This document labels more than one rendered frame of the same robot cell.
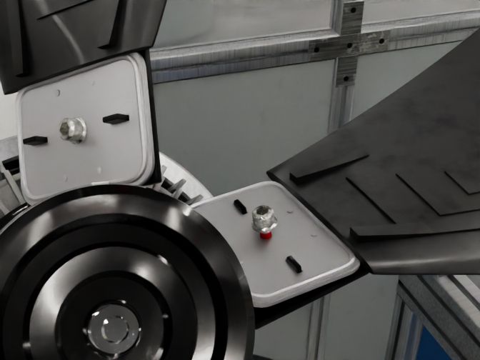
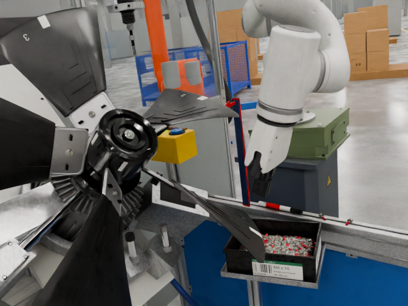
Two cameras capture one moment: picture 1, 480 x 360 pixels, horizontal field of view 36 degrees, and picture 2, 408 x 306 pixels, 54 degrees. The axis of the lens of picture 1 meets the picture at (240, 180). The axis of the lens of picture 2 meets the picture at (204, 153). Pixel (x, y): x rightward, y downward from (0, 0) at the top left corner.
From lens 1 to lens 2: 0.56 m
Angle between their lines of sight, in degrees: 30
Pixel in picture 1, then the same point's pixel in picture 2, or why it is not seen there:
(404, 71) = not seen: hidden behind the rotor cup
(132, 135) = (108, 108)
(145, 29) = (103, 85)
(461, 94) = (167, 101)
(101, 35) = (93, 90)
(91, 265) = (119, 123)
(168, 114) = not seen: hidden behind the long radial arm
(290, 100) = not seen: hidden behind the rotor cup
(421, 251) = (177, 120)
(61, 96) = (84, 109)
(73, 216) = (112, 114)
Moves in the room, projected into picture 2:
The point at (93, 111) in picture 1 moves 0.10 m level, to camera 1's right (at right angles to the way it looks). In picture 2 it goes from (95, 108) to (141, 98)
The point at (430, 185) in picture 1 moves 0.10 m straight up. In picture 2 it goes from (172, 113) to (165, 69)
